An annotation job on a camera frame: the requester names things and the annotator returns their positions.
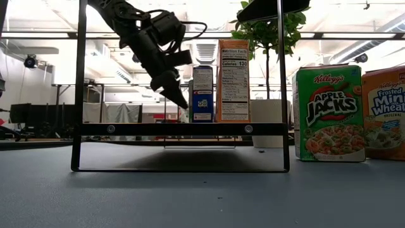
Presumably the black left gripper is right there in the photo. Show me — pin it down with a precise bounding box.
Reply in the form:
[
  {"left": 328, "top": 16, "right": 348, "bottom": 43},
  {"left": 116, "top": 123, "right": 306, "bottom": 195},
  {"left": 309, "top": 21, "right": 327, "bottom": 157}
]
[{"left": 118, "top": 27, "right": 194, "bottom": 110}]

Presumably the blue Frosted Flakes cereal box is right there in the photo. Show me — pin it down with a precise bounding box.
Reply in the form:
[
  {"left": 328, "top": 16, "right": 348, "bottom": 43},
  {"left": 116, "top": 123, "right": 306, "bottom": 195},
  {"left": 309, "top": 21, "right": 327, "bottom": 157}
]
[{"left": 191, "top": 65, "right": 215, "bottom": 124}]

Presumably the orange Frosted Mini-Wheats cereal box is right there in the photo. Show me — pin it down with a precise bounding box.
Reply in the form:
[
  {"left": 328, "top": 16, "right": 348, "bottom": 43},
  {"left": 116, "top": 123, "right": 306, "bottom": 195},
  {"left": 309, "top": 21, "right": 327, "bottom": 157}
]
[
  {"left": 216, "top": 39, "right": 251, "bottom": 124},
  {"left": 361, "top": 66, "right": 405, "bottom": 162}
]

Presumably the black metal wood-top shelf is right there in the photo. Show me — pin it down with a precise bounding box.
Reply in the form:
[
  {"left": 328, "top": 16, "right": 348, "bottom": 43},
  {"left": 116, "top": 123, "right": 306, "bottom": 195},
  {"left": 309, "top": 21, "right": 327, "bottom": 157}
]
[{"left": 71, "top": 0, "right": 290, "bottom": 174}]

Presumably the green leafy potted tree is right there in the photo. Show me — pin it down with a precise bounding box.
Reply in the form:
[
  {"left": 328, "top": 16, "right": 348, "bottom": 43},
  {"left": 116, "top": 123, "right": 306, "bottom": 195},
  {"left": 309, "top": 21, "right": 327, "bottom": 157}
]
[{"left": 229, "top": 0, "right": 313, "bottom": 101}]

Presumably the gray hanging cloth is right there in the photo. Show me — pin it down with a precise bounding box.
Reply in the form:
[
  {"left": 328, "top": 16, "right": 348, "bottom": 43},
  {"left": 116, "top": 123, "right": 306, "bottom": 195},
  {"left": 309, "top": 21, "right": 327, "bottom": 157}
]
[{"left": 82, "top": 103, "right": 143, "bottom": 124}]

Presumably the white plant pot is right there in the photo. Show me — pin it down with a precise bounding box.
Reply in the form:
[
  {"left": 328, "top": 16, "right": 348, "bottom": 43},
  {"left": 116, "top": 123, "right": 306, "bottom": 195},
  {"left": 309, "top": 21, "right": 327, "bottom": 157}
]
[{"left": 249, "top": 99, "right": 292, "bottom": 149}]

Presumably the black-legged background table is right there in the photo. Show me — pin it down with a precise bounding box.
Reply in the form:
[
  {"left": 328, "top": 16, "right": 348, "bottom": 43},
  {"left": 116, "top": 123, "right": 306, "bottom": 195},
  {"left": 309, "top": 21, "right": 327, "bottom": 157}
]
[{"left": 52, "top": 83, "right": 105, "bottom": 107}]

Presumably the blue table mat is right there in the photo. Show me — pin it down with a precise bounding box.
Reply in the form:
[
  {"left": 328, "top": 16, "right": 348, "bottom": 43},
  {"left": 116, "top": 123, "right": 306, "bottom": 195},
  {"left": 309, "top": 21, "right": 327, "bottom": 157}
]
[{"left": 0, "top": 141, "right": 405, "bottom": 228}]

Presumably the black desk with monitors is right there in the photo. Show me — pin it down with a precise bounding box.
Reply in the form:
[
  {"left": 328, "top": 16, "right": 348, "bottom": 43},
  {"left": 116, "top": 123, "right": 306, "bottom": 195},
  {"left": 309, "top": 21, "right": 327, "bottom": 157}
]
[{"left": 9, "top": 103, "right": 77, "bottom": 140}]

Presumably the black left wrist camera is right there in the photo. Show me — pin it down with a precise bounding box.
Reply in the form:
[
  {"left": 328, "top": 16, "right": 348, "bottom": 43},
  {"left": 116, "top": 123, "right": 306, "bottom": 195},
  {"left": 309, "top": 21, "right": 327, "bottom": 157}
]
[{"left": 148, "top": 10, "right": 187, "bottom": 48}]

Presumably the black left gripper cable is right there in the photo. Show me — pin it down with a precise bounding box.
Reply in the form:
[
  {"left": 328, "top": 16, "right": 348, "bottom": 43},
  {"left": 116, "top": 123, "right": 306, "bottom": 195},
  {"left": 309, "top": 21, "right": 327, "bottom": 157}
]
[{"left": 132, "top": 8, "right": 209, "bottom": 53}]

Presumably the black table frame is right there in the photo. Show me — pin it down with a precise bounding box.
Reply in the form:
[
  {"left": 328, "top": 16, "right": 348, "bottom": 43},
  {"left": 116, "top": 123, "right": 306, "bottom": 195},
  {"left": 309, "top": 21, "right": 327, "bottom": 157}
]
[{"left": 0, "top": 138, "right": 297, "bottom": 151}]

